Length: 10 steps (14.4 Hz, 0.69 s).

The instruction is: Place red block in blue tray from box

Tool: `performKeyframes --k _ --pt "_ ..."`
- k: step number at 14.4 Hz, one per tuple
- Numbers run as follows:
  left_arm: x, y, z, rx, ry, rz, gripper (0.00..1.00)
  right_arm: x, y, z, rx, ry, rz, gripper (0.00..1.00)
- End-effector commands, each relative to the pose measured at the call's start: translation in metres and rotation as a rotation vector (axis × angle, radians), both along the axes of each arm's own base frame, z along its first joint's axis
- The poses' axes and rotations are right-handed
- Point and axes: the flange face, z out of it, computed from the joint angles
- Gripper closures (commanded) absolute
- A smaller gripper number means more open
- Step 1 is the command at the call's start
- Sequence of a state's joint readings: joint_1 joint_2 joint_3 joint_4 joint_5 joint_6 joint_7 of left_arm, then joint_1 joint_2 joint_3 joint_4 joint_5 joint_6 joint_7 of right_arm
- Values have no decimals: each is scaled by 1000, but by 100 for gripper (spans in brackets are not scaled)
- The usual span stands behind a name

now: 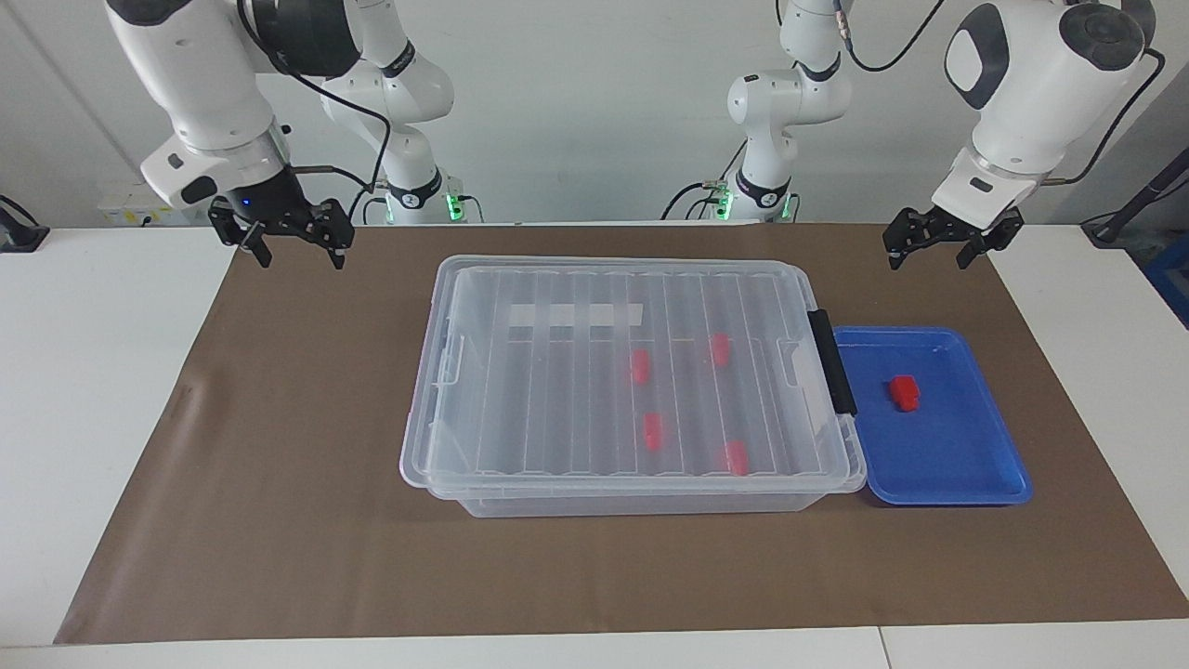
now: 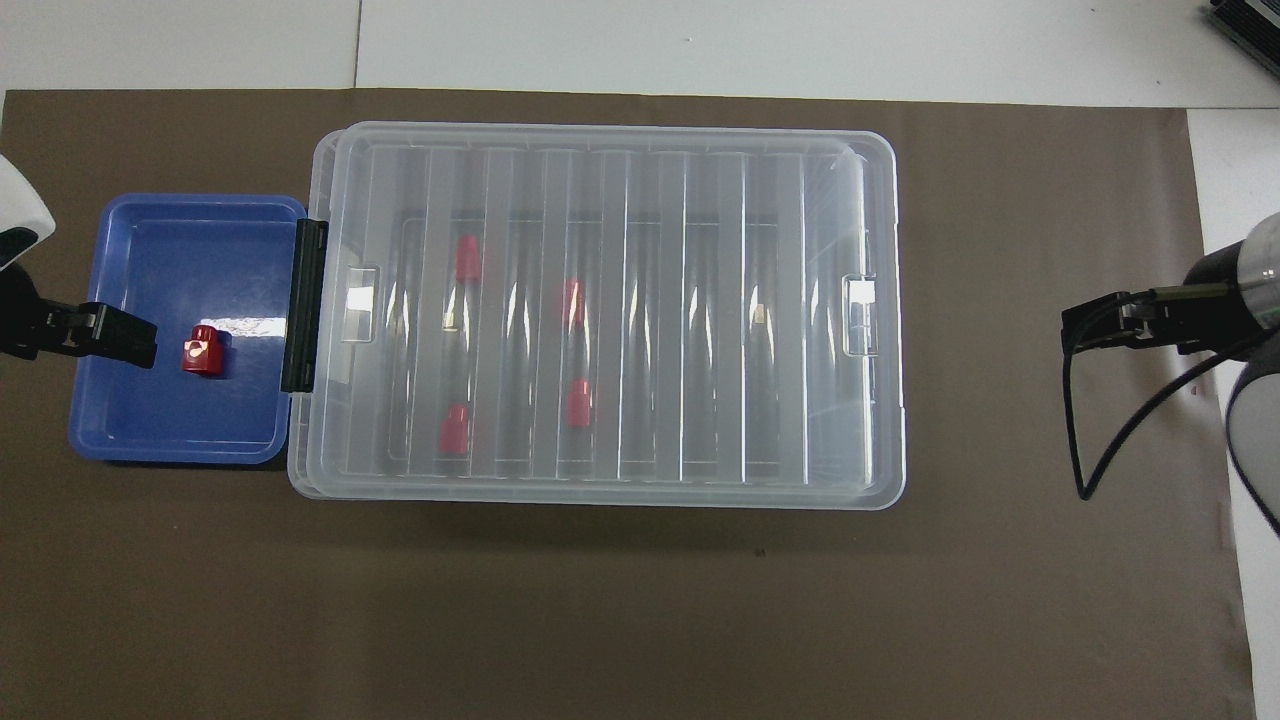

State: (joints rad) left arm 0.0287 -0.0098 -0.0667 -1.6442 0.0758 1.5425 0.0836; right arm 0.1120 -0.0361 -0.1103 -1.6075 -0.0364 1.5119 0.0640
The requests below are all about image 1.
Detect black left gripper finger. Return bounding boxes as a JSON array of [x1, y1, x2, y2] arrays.
[[882, 209, 939, 270], [957, 209, 1025, 270]]

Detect black stand pole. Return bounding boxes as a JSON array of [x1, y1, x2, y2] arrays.
[[1082, 149, 1189, 244]]

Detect black box latch handle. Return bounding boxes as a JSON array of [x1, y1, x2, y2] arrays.
[[807, 309, 857, 416]]

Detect white tape strip label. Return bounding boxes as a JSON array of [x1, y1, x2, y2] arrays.
[[503, 303, 644, 329]]

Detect blue plastic tray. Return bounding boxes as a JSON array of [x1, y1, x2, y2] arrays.
[[832, 325, 1034, 506]]

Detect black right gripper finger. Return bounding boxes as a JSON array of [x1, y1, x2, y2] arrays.
[[209, 203, 273, 269], [314, 200, 356, 270]]

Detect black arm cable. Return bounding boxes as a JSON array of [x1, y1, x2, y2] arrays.
[[237, 0, 391, 198], [834, 0, 1167, 187]]

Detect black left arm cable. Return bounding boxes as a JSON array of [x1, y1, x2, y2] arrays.
[[834, 0, 1167, 187]]

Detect clear plastic storage box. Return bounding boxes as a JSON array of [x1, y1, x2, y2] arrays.
[[429, 258, 867, 518]]

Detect brown table mat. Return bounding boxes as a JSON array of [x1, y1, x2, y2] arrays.
[[54, 223, 1189, 644]]

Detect black clamp mount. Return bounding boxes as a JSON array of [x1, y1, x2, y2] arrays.
[[0, 195, 49, 254]]

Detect white power strip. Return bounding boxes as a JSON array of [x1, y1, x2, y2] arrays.
[[98, 190, 219, 227]]

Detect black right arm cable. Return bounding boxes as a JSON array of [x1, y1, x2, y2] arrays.
[[237, 0, 391, 198]]

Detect blue crate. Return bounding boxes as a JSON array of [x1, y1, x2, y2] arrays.
[[1141, 232, 1189, 328]]

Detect clear ribbed plastic lid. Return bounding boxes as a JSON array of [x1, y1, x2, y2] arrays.
[[399, 256, 867, 493]]

